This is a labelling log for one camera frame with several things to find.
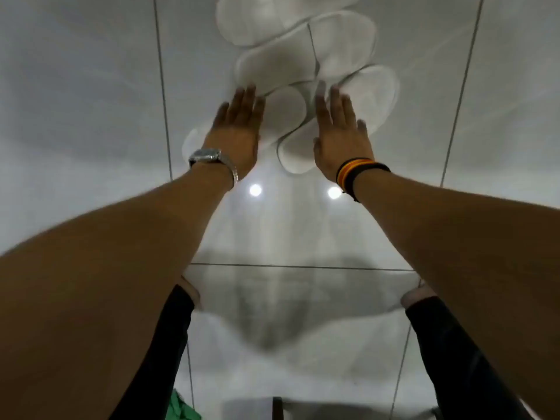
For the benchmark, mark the person's left black trouser leg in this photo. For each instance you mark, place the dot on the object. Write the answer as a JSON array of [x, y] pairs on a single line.
[[162, 363]]

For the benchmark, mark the dark upright post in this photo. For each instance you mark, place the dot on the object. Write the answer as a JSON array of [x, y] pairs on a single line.
[[277, 409]]

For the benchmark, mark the person's left middle finger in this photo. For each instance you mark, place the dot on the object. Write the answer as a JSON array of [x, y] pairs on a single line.
[[247, 104]]

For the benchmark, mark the person's left foot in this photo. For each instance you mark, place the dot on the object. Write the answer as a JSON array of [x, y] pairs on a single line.
[[191, 293]]

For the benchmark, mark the orange yellow striped wristband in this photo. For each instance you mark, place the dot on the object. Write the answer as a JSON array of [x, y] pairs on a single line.
[[348, 168]]

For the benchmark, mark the person's right thumb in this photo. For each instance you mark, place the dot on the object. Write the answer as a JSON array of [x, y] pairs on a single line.
[[317, 146]]

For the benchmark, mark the person's right forearm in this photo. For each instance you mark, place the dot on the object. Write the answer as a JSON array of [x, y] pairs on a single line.
[[472, 258]]

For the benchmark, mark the person's left little finger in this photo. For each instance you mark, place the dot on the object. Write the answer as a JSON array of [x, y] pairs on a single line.
[[221, 114]]

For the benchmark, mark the green cloth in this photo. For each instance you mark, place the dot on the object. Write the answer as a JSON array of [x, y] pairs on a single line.
[[179, 409]]

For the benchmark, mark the person's right middle finger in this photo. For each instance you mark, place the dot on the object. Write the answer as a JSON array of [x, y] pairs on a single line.
[[337, 105]]

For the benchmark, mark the person's black trouser leg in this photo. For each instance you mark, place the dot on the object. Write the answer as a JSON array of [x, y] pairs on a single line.
[[162, 363], [455, 367]]

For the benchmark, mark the person's right hand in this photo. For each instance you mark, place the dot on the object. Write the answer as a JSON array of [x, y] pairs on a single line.
[[341, 146]]

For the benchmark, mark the person's foot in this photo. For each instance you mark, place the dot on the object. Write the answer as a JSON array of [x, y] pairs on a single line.
[[418, 295], [191, 293]]

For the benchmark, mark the black wristband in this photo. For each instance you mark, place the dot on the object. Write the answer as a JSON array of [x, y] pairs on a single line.
[[358, 172]]

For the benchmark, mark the white slipper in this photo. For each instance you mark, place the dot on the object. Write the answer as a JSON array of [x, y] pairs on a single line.
[[249, 17], [372, 96], [280, 61], [284, 111]]

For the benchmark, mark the person's left hand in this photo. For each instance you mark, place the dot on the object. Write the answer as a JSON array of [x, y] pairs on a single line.
[[234, 137]]

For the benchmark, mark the person's right black trouser leg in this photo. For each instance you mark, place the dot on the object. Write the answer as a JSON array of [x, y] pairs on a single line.
[[455, 367]]

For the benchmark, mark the person's right foot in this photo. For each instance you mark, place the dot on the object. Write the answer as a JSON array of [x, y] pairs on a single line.
[[418, 295]]

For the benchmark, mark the person's right little finger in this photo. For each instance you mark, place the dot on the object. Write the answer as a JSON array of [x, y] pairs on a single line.
[[362, 126]]

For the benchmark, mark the person's left forearm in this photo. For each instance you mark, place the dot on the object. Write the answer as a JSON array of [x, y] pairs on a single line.
[[96, 279]]

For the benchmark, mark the silver metal wristwatch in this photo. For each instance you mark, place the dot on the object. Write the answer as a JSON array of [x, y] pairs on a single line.
[[210, 156]]

